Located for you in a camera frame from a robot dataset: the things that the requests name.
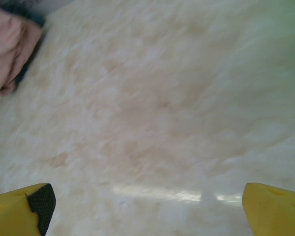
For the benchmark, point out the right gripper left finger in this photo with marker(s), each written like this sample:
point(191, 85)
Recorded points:
point(14, 214)

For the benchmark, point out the blue printed folded t-shirt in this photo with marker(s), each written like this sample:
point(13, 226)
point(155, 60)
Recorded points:
point(39, 21)

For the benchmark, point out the pink t-shirt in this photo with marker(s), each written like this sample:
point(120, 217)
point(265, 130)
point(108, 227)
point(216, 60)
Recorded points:
point(7, 49)

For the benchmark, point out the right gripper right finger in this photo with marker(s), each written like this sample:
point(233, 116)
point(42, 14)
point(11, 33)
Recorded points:
point(277, 214)

